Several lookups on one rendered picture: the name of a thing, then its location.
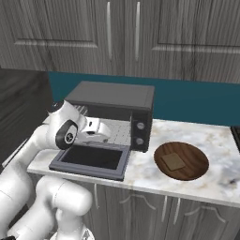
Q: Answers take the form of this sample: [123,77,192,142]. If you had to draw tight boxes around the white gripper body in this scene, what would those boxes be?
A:
[96,121,113,143]

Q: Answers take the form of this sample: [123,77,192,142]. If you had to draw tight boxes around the silver toaster oven rack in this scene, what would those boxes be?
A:
[74,104,132,147]

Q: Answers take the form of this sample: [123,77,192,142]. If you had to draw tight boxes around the grey toaster oven door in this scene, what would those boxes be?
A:
[48,143,132,182]

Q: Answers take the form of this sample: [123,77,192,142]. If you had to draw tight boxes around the black toaster oven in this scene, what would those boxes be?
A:
[64,81,156,154]

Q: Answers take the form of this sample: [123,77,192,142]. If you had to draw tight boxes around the tan bread slice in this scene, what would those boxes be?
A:
[160,152,187,173]

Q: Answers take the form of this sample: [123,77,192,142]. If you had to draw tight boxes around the brown wooden bowl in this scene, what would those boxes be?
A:
[153,141,210,182]

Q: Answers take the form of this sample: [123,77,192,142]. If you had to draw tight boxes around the dark tall appliance panel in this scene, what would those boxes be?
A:
[0,67,54,167]

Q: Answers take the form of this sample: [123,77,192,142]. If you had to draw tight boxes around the black hob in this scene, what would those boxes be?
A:
[230,125,240,155]

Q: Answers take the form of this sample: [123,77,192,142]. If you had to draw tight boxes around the silver base cupboard handle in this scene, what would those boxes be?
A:
[93,183,100,210]
[172,197,182,226]
[160,195,169,223]

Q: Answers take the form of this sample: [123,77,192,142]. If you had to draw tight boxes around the grey wood wall cupboard door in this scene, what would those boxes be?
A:
[124,0,240,84]
[0,0,126,77]

